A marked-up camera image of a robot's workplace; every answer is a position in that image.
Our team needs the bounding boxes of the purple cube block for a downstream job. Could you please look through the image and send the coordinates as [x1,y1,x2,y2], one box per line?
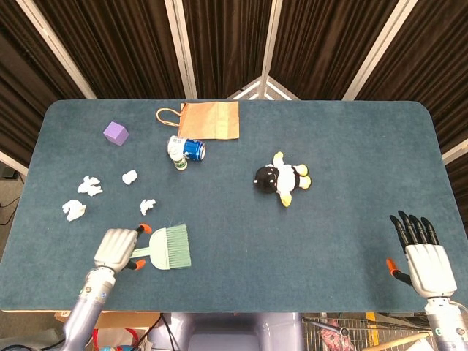
[102,121,129,147]

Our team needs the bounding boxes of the dark brown curtain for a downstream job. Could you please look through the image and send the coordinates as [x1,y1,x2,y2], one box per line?
[0,0,468,176]

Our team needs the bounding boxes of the white metal frame post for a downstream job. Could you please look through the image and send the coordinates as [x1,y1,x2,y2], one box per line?
[16,0,97,99]
[260,0,284,99]
[342,0,418,100]
[164,0,198,99]

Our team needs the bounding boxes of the lavender robot torso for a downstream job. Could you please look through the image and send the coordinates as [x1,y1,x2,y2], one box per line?
[148,312,304,351]

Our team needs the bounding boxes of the bag with red handles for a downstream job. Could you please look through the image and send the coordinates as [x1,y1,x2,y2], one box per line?
[93,327,148,351]

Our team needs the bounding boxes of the black cable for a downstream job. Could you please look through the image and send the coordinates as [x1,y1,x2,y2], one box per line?
[159,312,175,351]

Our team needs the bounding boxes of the white bottle green label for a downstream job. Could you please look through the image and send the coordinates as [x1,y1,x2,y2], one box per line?
[167,135,189,172]

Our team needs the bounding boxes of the blue felt table mat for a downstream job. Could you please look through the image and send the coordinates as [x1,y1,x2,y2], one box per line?
[0,99,468,314]

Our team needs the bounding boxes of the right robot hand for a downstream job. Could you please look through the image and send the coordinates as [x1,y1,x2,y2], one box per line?
[386,211,458,298]

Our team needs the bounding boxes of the grey cloth bundle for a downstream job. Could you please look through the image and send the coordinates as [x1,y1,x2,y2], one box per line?
[0,327,69,351]

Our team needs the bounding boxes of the wooden stick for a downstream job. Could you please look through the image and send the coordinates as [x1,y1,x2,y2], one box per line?
[374,331,431,351]

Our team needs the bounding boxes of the brown paper bag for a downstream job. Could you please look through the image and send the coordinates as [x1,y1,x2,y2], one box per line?
[156,101,241,141]

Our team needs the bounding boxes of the black white penguin plush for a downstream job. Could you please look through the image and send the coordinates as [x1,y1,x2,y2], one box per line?
[254,151,313,208]

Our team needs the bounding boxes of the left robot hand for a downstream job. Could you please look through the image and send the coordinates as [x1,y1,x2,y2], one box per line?
[94,223,153,273]

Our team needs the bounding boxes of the metal wire cart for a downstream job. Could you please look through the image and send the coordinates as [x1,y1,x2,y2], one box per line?
[301,312,436,351]

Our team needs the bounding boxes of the brown cardboard box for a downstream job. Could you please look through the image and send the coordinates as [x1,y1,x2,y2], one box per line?
[54,311,162,330]

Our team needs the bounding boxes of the white hand brush green bristles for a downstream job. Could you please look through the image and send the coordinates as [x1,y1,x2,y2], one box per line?
[129,223,192,271]

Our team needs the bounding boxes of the white triangular frame foot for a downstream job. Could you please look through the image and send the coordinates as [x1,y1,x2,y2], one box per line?
[226,75,301,101]

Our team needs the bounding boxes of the blue drink can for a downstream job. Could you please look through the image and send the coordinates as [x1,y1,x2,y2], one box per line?
[181,137,207,162]

